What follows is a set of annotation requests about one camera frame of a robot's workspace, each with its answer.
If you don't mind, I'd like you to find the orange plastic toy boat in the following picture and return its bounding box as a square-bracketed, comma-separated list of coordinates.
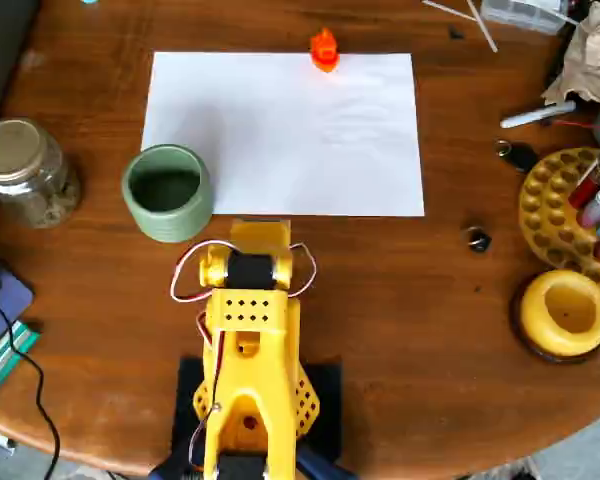
[309, 27, 341, 74]

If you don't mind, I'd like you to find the yellow perforated robot base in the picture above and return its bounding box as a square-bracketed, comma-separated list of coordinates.
[193, 363, 323, 442]

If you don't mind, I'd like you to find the green ribbed ceramic cup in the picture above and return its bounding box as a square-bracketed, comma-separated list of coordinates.
[121, 143, 215, 244]

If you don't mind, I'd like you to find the white paper sheet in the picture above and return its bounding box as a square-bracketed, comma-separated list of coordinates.
[140, 51, 426, 218]

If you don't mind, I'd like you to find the black mat under robot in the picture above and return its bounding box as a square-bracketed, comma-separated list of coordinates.
[171, 354, 344, 465]

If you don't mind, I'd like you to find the small black binder clip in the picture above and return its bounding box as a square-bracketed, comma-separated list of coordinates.
[461, 225, 493, 255]

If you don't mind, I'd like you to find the black key fob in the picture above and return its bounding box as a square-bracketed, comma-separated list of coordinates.
[494, 139, 540, 174]

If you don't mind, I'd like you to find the yellow round tray with holes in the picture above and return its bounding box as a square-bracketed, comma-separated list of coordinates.
[518, 147, 600, 292]

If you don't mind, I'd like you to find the white marker pen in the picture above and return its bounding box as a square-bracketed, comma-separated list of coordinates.
[499, 100, 579, 130]

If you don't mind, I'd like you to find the white thin stick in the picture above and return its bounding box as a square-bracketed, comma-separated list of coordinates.
[421, 0, 479, 23]
[466, 0, 499, 53]

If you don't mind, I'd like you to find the glass jar with gold lid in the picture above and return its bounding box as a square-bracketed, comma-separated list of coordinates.
[0, 117, 82, 230]

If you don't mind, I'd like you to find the red lighter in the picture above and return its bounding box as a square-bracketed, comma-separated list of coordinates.
[568, 159, 600, 209]

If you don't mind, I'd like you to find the pink lighter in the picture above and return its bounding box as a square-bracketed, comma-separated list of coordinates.
[579, 187, 600, 229]

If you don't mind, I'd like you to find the purple notebook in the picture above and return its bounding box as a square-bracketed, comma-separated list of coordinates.
[0, 268, 35, 354]

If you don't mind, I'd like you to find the green and white book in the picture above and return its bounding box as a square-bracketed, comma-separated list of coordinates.
[0, 319, 42, 404]

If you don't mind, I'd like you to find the clear plastic box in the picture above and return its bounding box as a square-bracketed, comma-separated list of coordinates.
[479, 0, 579, 36]

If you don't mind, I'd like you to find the crumpled brown paper bag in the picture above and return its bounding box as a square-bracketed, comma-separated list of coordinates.
[541, 1, 600, 114]

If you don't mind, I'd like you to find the grey upholstered furniture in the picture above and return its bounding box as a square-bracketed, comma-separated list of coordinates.
[0, 0, 42, 132]

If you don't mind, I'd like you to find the red white servo cable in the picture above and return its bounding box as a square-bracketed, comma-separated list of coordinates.
[169, 241, 241, 304]
[285, 241, 318, 300]
[188, 310, 227, 469]

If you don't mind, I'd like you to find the blue clamp handle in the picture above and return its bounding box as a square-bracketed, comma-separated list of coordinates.
[148, 447, 207, 480]
[294, 442, 357, 480]

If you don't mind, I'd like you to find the yellow ring-shaped candle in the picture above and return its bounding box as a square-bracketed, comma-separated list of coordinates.
[521, 269, 600, 358]

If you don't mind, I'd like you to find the black power cable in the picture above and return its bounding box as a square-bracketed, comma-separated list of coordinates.
[0, 293, 62, 480]

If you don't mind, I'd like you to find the red thin wire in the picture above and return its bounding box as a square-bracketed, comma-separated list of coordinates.
[551, 118, 600, 133]

